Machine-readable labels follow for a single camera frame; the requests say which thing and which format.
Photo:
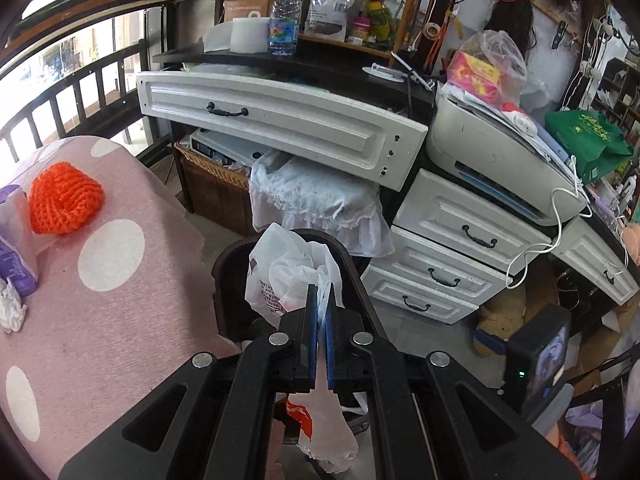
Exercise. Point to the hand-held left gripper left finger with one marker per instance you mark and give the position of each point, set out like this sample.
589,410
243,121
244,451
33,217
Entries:
312,340

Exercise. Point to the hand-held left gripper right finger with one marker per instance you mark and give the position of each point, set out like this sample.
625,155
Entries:
330,340

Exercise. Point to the white plastic bag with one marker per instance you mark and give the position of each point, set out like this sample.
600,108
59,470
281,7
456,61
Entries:
290,270

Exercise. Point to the dark trash bin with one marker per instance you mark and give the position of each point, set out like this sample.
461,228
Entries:
235,280

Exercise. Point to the foam fruit net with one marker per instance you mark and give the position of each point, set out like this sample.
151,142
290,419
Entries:
65,200

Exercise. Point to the purple packet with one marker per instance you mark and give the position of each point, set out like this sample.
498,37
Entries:
15,265

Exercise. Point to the white desk drawer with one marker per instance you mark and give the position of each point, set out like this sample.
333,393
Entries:
590,255

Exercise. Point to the stool with lace cover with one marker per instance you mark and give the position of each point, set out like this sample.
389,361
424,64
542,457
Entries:
320,200

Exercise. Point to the white drawer cabinet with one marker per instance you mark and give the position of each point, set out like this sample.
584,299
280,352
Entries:
450,215

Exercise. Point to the wicker basket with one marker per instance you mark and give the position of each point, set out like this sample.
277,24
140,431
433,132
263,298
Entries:
215,195

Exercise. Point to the pink polka-dot tablecloth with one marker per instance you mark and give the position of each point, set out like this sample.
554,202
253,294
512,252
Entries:
125,320

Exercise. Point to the white printer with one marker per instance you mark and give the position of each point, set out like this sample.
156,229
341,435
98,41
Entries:
490,155

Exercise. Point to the grey electronic device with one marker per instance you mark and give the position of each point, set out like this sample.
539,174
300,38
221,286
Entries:
225,145

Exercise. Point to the white drawer front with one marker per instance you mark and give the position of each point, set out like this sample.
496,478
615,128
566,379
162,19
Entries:
300,125

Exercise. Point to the green shopping bag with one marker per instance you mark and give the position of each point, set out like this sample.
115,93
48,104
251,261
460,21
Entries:
585,135

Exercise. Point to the black vanity desk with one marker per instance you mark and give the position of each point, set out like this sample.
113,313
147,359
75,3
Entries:
325,62

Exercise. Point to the clear bag with boxes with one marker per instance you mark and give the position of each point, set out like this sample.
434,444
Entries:
480,70

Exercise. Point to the white tissue roll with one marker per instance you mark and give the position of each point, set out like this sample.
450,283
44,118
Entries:
247,35

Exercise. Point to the clear water bottle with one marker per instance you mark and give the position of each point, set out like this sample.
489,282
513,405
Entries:
284,25

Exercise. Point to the dark hanging wig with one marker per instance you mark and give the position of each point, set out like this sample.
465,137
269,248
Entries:
510,20

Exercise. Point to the silver pouch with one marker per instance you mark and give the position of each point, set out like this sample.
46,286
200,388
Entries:
330,0

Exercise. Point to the wooden rack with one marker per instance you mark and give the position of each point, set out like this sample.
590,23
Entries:
415,10

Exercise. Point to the dark wooden railing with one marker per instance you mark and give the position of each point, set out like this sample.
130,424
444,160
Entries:
65,75

